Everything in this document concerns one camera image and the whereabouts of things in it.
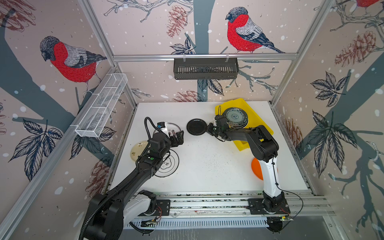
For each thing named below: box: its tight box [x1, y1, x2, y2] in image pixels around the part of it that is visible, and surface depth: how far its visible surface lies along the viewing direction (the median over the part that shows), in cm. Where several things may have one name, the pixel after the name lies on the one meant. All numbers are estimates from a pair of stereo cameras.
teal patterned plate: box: [224, 107, 249, 129], surface depth 109 cm
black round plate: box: [186, 118, 208, 136], surface depth 109 cm
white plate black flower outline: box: [154, 149, 180, 178], surface depth 89 cm
